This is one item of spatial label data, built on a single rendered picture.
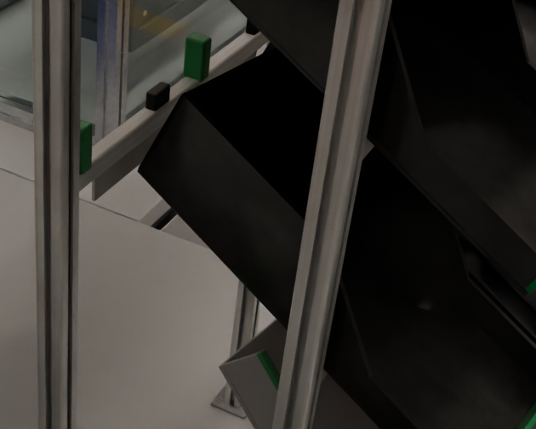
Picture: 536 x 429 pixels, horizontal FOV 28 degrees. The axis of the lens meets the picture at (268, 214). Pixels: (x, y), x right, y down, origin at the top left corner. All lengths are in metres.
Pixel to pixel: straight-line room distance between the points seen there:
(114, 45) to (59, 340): 0.78
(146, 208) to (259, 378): 0.76
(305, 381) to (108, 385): 0.57
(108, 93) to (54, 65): 0.88
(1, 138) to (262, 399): 0.94
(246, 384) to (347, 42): 0.28
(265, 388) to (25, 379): 0.52
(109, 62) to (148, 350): 0.43
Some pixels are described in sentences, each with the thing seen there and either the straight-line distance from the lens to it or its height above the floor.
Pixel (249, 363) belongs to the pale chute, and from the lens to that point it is 0.69.
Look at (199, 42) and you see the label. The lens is 0.75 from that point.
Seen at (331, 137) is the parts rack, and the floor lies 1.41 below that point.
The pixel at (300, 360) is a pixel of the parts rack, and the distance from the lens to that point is 0.62.
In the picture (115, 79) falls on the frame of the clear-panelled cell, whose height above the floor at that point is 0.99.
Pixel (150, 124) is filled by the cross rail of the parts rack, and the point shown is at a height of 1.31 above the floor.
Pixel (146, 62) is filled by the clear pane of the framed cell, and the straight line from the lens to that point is 1.55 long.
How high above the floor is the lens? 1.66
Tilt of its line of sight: 34 degrees down
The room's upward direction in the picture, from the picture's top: 8 degrees clockwise
